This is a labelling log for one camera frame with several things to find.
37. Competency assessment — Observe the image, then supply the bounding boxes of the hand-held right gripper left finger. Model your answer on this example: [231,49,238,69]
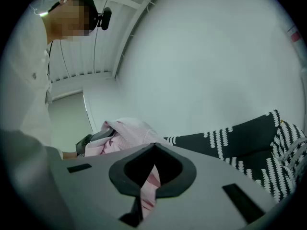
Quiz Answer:
[47,142,156,230]

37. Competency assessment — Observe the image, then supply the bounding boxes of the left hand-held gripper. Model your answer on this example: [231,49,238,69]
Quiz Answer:
[75,127,116,157]

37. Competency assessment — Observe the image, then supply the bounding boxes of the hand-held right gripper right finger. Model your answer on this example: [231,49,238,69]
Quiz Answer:
[141,142,293,230]

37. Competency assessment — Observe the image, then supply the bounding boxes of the pink cloth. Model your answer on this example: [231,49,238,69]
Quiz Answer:
[83,117,168,219]

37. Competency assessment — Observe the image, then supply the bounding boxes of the black white patterned fabric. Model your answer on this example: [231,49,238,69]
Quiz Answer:
[164,109,307,203]

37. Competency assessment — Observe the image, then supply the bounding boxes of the person's white shirt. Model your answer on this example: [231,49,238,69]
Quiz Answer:
[0,6,54,148]

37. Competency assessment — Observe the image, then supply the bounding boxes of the grey houndstooth fringed pillow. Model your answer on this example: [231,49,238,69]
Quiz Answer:
[278,138,307,184]

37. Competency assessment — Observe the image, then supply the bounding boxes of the person's head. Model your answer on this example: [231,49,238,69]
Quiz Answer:
[40,0,98,43]

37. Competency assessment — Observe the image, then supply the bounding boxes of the thin black camera cable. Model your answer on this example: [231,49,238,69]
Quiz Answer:
[47,41,53,78]

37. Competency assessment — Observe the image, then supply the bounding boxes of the black head-mounted camera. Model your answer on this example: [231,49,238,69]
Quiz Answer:
[97,7,113,31]

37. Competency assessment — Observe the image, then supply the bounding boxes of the red wall sign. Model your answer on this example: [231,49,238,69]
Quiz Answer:
[289,26,302,43]

